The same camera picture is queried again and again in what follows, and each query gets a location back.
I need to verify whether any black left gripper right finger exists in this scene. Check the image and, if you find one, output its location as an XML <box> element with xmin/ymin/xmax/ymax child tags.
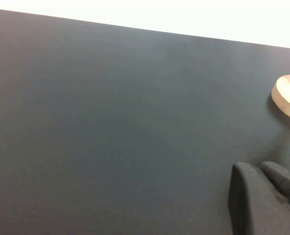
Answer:
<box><xmin>260</xmin><ymin>161</ymin><xmax>290</xmax><ymax>213</ymax></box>

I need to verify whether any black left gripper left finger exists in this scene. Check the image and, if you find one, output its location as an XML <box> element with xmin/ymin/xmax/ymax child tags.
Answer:
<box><xmin>227</xmin><ymin>161</ymin><xmax>290</xmax><ymax>235</ymax></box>

